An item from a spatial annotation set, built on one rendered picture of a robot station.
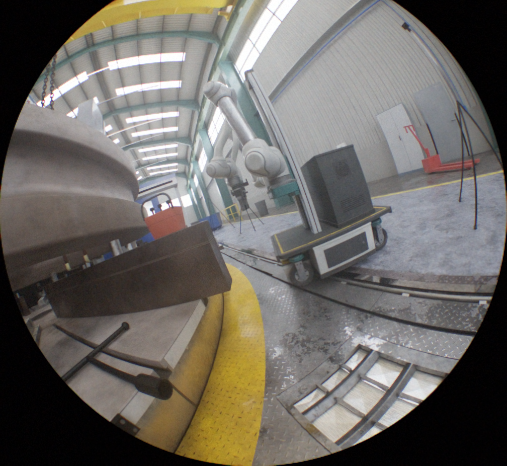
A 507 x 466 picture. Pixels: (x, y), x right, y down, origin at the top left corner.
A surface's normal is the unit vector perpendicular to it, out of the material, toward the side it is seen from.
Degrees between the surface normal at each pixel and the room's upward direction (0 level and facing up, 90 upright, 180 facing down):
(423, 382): 5
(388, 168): 90
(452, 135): 90
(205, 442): 0
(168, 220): 97
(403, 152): 90
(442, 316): 0
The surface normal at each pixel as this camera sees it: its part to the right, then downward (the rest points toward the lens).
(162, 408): 0.92, -0.33
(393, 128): -0.85, 0.33
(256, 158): -0.37, 0.29
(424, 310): -0.35, -0.94
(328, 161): -0.04, 0.06
